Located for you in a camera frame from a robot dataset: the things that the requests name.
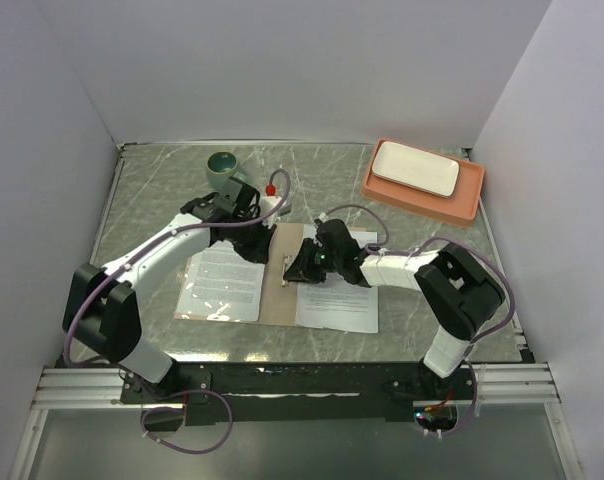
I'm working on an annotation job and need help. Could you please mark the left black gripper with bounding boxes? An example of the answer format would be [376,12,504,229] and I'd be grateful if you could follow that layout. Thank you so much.
[229,212,277,265]

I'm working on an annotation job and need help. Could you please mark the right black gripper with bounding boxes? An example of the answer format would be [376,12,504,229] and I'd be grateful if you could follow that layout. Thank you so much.
[283,237,343,285]

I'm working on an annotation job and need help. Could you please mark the beige cardboard folder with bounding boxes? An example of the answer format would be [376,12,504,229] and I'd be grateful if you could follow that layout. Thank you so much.
[174,222,381,331]

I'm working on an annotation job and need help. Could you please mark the white printed paper sheets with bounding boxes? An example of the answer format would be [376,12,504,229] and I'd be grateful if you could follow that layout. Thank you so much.
[295,225,379,334]

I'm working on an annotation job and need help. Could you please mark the single white printed sheet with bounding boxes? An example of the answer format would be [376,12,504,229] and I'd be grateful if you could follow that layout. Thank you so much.
[174,242,265,323]

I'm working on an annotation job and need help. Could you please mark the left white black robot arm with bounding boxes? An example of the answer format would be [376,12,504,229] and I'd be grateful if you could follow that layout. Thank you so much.
[63,177,287,402]

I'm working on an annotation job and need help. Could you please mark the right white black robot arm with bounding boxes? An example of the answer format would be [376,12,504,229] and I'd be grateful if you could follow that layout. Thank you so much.
[283,219,506,399]

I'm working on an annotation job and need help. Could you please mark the metal folder clip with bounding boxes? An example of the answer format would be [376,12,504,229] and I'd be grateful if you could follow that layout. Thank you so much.
[281,255,295,287]

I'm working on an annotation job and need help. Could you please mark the teal ceramic mug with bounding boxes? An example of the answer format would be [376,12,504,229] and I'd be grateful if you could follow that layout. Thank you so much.
[206,151,248,191]

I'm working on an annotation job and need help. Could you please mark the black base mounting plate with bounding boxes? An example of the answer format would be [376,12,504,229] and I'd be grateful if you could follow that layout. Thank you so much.
[120,362,474,426]

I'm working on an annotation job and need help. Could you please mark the salmon rectangular tray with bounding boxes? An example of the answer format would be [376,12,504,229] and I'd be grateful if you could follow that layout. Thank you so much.
[361,139,485,228]

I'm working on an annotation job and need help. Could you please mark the white rectangular plate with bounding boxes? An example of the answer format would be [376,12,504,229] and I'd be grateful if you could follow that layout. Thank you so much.
[371,141,460,197]

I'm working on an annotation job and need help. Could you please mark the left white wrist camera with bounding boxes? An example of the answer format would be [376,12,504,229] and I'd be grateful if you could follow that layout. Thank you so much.
[259,184,292,228]

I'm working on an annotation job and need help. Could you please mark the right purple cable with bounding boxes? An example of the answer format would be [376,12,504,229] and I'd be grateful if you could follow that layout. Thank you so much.
[319,205,516,439]

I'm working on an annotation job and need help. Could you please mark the aluminium extrusion rail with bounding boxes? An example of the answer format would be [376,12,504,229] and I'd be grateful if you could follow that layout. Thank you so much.
[31,364,560,410]

